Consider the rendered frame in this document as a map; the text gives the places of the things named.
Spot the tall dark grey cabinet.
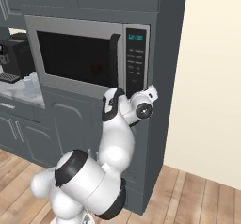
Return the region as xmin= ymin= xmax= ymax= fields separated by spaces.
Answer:
xmin=18 ymin=0 xmax=189 ymax=216

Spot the dark grey drawer front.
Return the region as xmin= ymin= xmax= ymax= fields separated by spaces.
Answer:
xmin=0 ymin=95 xmax=46 ymax=123

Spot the clear glass jar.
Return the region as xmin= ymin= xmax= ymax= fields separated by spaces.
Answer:
xmin=23 ymin=74 xmax=40 ymax=98

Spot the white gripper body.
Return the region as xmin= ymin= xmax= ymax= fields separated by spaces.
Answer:
xmin=143 ymin=84 xmax=159 ymax=102

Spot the black coffee machine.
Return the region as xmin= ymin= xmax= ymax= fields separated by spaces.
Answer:
xmin=0 ymin=32 xmax=37 ymax=85

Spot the silver drawer handle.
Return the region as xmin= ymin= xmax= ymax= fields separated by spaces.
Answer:
xmin=0 ymin=102 xmax=16 ymax=110

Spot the dark grey arched cupboard door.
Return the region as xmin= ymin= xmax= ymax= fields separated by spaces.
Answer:
xmin=41 ymin=88 xmax=105 ymax=167

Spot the silver lower cupboard handle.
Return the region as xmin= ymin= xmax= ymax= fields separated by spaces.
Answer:
xmin=15 ymin=120 xmax=25 ymax=144
xmin=8 ymin=118 xmax=19 ymax=141

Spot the silver microwave door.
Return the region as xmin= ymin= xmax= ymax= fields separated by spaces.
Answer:
xmin=24 ymin=14 xmax=125 ymax=100

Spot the dark microwave door handle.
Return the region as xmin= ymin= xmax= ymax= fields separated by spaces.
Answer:
xmin=109 ymin=33 xmax=122 ymax=89

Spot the silver microwave oven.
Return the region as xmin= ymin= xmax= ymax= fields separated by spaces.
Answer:
xmin=24 ymin=14 xmax=151 ymax=101

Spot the dark grey wall cupboard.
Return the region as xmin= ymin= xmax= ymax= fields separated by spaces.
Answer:
xmin=0 ymin=0 xmax=26 ymax=29

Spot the dark grey lower cupboard door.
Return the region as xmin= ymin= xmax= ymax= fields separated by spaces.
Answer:
xmin=14 ymin=119 xmax=62 ymax=168
xmin=0 ymin=112 xmax=19 ymax=155

